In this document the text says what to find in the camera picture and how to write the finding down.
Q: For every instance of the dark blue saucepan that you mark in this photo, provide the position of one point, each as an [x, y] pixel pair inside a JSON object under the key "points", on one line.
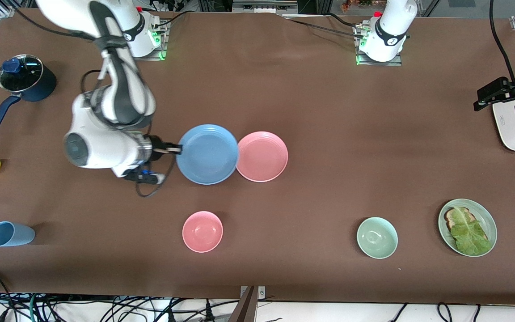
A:
{"points": [[45, 87]]}

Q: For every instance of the green lettuce leaf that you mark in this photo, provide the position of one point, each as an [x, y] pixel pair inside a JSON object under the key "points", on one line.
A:
{"points": [[470, 235]]}

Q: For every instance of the blue cup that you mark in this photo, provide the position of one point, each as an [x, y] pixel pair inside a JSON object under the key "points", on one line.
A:
{"points": [[11, 234]]}

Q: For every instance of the green plate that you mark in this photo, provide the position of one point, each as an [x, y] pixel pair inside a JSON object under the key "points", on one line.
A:
{"points": [[487, 219]]}

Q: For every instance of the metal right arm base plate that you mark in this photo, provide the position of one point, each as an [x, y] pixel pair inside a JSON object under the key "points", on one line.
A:
{"points": [[162, 44]]}

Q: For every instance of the mint green bowl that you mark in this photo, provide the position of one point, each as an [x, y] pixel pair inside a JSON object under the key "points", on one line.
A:
{"points": [[377, 238]]}

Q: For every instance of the toast slice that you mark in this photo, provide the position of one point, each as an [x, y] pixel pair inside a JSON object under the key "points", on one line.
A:
{"points": [[450, 219]]}

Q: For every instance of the pink bowl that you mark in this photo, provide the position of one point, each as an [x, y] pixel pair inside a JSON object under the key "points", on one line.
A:
{"points": [[202, 231]]}

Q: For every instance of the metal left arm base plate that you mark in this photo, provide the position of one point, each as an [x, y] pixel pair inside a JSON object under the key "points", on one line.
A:
{"points": [[396, 63]]}

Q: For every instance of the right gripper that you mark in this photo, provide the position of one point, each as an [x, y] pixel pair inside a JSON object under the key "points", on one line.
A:
{"points": [[157, 147]]}

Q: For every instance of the metal table edge bracket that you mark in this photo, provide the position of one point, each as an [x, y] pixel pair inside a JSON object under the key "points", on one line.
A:
{"points": [[261, 293]]}

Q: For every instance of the blue plate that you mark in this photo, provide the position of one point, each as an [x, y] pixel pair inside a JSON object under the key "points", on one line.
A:
{"points": [[207, 154]]}

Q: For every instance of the brown table cloth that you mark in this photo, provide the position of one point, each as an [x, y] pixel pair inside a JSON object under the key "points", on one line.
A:
{"points": [[329, 112]]}

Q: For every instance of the pink plate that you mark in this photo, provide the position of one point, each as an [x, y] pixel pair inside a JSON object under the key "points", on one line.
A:
{"points": [[264, 157]]}

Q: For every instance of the glass lid with blue knob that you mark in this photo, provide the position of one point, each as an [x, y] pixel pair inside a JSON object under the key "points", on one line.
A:
{"points": [[23, 74]]}

